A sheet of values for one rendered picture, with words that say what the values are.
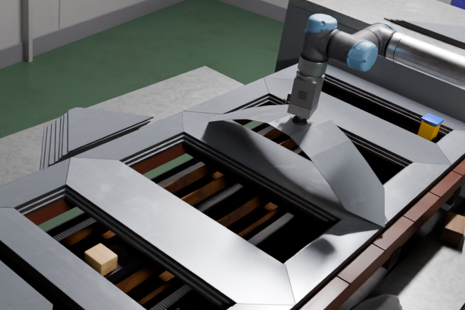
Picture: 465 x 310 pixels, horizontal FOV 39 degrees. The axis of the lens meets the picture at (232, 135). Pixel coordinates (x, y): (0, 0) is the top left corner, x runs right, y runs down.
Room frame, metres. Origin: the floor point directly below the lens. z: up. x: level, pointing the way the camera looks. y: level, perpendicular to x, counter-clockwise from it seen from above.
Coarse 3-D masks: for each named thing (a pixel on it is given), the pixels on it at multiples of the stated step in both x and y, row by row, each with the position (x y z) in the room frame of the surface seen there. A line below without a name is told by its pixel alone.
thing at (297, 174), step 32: (192, 128) 1.75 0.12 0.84; (224, 128) 1.79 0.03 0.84; (448, 128) 2.07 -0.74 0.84; (128, 160) 1.53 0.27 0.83; (224, 160) 1.62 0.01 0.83; (256, 160) 1.63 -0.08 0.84; (288, 160) 1.66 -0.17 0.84; (64, 192) 1.34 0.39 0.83; (288, 192) 1.51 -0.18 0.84; (320, 192) 1.52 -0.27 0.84; (160, 256) 1.16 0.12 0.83; (352, 256) 1.28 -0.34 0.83; (192, 288) 1.09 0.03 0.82; (320, 288) 1.16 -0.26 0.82
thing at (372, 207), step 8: (376, 192) 1.49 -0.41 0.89; (384, 192) 1.51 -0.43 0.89; (368, 200) 1.45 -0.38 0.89; (376, 200) 1.47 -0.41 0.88; (384, 200) 1.48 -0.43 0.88; (352, 208) 1.40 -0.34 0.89; (360, 208) 1.41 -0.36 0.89; (368, 208) 1.43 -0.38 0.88; (376, 208) 1.44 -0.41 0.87; (384, 208) 1.46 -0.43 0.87; (360, 216) 1.39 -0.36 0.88; (368, 216) 1.41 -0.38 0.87; (376, 216) 1.42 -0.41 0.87
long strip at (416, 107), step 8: (328, 64) 2.45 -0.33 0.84; (328, 72) 2.37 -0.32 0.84; (336, 72) 2.38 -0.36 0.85; (344, 72) 2.40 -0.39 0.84; (344, 80) 2.32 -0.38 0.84; (352, 80) 2.33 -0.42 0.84; (360, 80) 2.34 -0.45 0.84; (360, 88) 2.27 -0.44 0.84; (368, 88) 2.28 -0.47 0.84; (376, 88) 2.30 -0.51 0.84; (384, 88) 2.31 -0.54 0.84; (384, 96) 2.23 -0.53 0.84; (392, 96) 2.25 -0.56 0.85; (400, 96) 2.26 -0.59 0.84; (400, 104) 2.19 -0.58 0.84; (408, 104) 2.20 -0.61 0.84; (416, 104) 2.21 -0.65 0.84; (416, 112) 2.14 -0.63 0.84; (424, 112) 2.16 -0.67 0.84; (432, 112) 2.17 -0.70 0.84; (440, 112) 2.18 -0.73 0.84; (448, 120) 2.12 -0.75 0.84; (456, 120) 2.13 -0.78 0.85; (456, 128) 2.07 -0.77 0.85; (464, 128) 2.08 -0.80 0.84
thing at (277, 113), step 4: (288, 104) 1.76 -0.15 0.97; (280, 108) 1.73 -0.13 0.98; (284, 108) 1.72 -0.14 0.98; (268, 112) 1.69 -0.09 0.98; (272, 112) 1.69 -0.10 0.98; (276, 112) 1.68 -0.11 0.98; (280, 112) 1.68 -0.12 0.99; (284, 112) 1.68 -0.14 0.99; (256, 116) 1.65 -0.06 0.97; (260, 116) 1.65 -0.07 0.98; (264, 116) 1.65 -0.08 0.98; (268, 116) 1.64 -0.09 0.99; (272, 116) 1.64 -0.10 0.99; (276, 116) 1.64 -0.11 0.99; (280, 116) 1.64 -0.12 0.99; (284, 116) 1.64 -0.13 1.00; (256, 120) 1.61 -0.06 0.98; (260, 120) 1.60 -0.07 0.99; (264, 120) 1.60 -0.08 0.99; (268, 120) 1.60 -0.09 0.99; (272, 120) 1.60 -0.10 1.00
